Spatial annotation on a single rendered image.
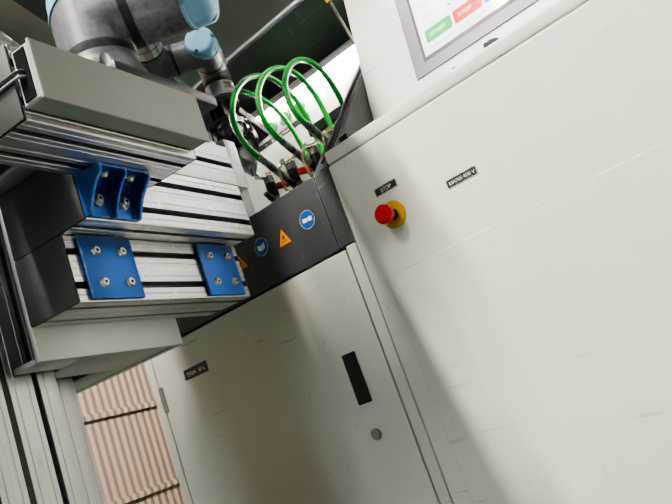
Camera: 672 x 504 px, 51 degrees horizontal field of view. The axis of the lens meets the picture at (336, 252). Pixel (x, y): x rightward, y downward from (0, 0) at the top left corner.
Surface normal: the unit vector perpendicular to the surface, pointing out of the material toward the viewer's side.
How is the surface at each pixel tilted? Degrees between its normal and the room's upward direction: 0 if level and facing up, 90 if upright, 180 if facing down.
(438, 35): 76
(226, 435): 90
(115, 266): 90
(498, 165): 90
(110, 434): 90
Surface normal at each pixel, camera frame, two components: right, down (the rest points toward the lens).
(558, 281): -0.59, 0.03
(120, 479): 0.82, -0.40
